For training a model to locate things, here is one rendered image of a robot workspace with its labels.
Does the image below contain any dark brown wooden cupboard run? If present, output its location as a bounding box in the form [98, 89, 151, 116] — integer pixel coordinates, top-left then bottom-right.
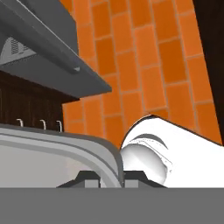
[0, 69, 81, 133]

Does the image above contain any grey rounded appliance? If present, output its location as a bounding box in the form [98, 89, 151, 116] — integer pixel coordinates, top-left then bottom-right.
[0, 122, 125, 189]

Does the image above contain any white rounded object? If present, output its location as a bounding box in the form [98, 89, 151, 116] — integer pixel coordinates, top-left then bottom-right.
[119, 115, 224, 189]

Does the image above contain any small silver cupboard handle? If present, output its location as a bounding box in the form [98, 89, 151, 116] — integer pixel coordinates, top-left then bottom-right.
[38, 118, 47, 131]
[55, 119, 64, 133]
[15, 117, 25, 128]

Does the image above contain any grey range hood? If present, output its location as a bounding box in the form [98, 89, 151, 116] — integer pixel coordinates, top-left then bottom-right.
[0, 0, 114, 101]

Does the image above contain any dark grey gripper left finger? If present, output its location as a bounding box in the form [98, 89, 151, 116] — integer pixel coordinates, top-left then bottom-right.
[56, 171, 102, 189]

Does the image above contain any dark brown tall cupboard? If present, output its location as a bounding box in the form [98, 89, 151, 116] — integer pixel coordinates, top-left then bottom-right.
[191, 0, 224, 146]

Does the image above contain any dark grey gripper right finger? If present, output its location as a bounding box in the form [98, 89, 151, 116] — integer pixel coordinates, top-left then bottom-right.
[123, 171, 168, 189]

